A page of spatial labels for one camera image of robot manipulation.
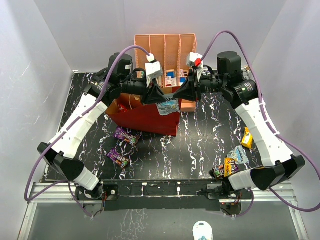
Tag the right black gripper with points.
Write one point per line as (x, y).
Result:
(191, 90)

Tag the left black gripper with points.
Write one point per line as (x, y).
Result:
(154, 95)

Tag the light blue snack pouch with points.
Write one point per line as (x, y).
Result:
(239, 155)
(168, 107)

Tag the red paper bag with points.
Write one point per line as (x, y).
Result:
(142, 117)

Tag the red chips bag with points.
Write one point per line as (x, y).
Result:
(122, 108)

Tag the purple candy pack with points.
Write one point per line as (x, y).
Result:
(121, 160)
(123, 135)

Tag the yellow snack pack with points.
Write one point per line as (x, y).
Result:
(247, 140)

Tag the yellow candy pack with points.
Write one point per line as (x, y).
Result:
(230, 167)

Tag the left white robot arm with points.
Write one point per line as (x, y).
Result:
(105, 86)

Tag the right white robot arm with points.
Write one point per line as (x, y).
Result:
(279, 164)

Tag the red white paper box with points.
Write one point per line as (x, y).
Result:
(170, 78)

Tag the peach desk organizer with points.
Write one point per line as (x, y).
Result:
(171, 50)

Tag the brown candy pack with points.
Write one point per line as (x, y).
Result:
(218, 172)

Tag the white oval object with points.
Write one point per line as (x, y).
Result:
(202, 230)

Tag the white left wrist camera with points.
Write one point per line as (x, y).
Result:
(153, 69)

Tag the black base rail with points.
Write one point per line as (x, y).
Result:
(170, 194)

